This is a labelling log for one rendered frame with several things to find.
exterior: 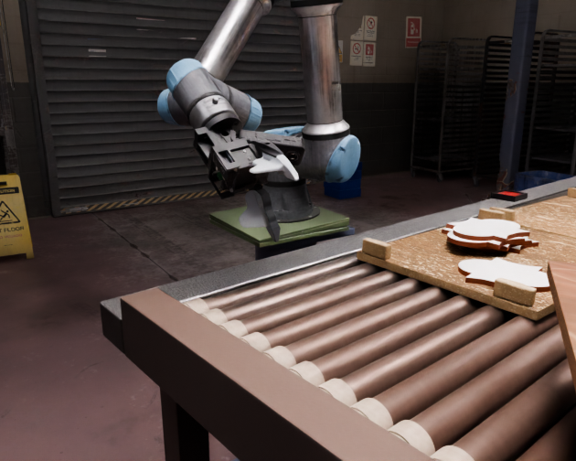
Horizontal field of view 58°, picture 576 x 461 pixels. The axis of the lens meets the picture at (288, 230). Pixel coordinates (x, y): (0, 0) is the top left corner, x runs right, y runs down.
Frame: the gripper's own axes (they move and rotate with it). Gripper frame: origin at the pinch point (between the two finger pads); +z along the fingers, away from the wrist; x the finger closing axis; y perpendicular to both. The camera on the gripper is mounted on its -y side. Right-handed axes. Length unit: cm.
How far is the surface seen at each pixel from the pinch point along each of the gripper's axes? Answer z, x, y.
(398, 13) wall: -403, -274, -481
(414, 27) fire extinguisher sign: -390, -291, -510
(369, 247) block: 4.5, -13.2, -18.0
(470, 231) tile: 11.4, -8.2, -35.0
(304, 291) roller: 8.0, -11.4, -0.5
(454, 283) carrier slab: 19.9, -3.7, -20.1
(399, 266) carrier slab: 11.2, -10.4, -18.5
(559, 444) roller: 43.0, 16.3, 0.4
